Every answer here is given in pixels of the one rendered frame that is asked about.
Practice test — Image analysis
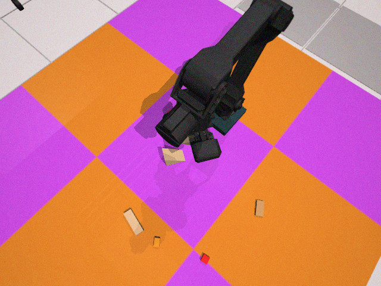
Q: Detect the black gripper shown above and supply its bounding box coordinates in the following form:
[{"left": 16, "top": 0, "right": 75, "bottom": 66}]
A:
[{"left": 189, "top": 113, "right": 222, "bottom": 163}]

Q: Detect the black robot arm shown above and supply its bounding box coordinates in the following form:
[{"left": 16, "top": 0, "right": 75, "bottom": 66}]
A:
[{"left": 155, "top": 0, "right": 294, "bottom": 147}]

